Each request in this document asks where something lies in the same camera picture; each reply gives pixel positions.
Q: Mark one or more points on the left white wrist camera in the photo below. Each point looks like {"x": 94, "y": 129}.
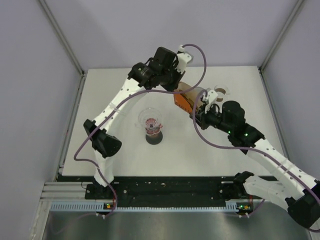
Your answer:
{"x": 184, "y": 58}

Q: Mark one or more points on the clear glass dripper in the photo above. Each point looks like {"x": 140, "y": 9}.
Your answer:
{"x": 150, "y": 120}

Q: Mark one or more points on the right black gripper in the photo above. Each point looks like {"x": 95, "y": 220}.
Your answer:
{"x": 202, "y": 118}

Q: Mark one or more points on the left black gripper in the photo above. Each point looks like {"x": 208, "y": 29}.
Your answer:
{"x": 177, "y": 76}

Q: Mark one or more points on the brown paper coffee filters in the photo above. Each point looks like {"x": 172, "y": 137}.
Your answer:
{"x": 182, "y": 86}

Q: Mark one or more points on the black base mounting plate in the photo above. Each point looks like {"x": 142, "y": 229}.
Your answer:
{"x": 172, "y": 199}

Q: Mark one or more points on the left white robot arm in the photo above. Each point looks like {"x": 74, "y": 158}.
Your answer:
{"x": 101, "y": 131}

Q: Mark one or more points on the aluminium frame rail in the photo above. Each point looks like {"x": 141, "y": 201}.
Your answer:
{"x": 62, "y": 191}

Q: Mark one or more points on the glass cup with brown band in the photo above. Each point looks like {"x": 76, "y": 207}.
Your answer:
{"x": 222, "y": 93}

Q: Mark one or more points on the orange coffee filter box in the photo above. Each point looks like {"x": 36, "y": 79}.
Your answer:
{"x": 186, "y": 102}

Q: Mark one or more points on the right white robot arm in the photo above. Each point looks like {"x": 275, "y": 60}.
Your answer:
{"x": 304, "y": 211}

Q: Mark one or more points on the glass carafe with red rim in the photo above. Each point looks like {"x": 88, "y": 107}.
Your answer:
{"x": 153, "y": 135}

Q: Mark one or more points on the grey slotted cable duct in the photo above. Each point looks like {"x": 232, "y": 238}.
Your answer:
{"x": 101, "y": 207}

